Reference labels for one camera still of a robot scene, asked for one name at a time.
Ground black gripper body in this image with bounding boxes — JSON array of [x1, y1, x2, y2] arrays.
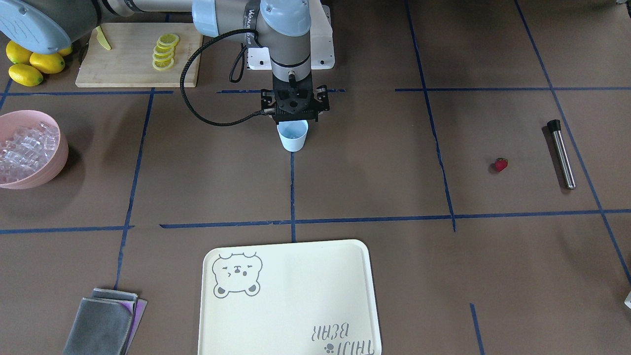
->
[[260, 78, 330, 124]]

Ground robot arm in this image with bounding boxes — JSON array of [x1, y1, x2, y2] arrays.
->
[[0, 0, 330, 127]]

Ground light blue plastic cup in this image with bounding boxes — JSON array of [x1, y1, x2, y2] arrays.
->
[[277, 120, 309, 152]]

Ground clear ice cube pile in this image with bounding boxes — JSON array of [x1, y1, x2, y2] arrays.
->
[[0, 121, 61, 184]]

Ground lemon slices row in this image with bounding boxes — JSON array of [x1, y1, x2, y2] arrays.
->
[[151, 33, 180, 71]]

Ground bamboo cutting board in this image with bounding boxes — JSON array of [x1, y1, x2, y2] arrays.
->
[[76, 23, 203, 88]]

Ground cream bear serving tray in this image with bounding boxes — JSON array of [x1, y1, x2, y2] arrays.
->
[[197, 240, 383, 355]]

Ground yellow-green plastic knife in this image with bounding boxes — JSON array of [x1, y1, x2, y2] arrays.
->
[[95, 26, 112, 50]]

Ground whole lemon top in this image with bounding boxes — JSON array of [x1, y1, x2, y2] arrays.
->
[[57, 45, 73, 58], [5, 40, 33, 65]]

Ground whole lemon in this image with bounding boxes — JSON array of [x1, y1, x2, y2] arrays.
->
[[7, 64, 44, 87], [57, 45, 73, 58], [29, 53, 66, 74], [5, 40, 33, 65]]

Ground whole lemon middle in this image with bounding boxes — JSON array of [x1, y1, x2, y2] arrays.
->
[[29, 53, 66, 74]]

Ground purple folded cloth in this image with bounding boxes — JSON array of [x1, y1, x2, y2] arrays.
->
[[121, 298, 148, 355]]

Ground steel muddler black tip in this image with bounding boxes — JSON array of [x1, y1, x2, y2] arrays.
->
[[546, 119, 577, 190]]

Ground pink bowl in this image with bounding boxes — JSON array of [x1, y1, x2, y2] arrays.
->
[[0, 110, 69, 189]]

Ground whole lemon bottom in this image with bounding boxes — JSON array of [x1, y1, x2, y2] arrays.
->
[[7, 64, 44, 87]]

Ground grey folded cloth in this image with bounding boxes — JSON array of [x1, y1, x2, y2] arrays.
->
[[63, 288, 138, 355]]

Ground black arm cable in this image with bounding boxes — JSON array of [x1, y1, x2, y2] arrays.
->
[[180, 29, 273, 127]]

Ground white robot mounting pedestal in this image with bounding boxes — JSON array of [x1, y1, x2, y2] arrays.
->
[[246, 0, 335, 71]]

